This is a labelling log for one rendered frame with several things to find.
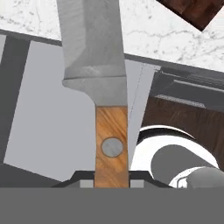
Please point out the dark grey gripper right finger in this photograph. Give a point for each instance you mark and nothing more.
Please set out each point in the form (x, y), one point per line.
(140, 176)

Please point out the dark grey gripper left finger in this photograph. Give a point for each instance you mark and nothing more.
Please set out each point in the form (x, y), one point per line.
(84, 176)

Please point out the dark wood drawer front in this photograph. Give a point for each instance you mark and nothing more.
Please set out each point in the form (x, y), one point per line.
(180, 119)

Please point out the dark wooden cutting board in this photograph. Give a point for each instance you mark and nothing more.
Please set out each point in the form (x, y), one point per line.
(195, 10)

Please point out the white and grey round thing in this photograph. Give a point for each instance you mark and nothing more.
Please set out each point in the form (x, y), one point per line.
(145, 154)

